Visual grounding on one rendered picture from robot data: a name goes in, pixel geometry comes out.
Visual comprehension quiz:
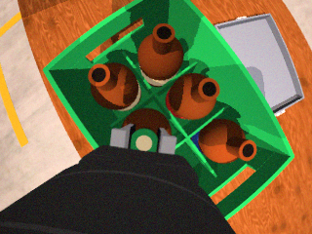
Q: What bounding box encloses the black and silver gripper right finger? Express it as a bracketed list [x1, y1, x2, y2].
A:
[156, 128, 176, 154]

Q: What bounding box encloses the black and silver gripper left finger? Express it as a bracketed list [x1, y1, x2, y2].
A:
[110, 124, 136, 149]

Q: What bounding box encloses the green bottle crate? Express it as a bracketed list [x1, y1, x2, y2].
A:
[43, 0, 294, 220]

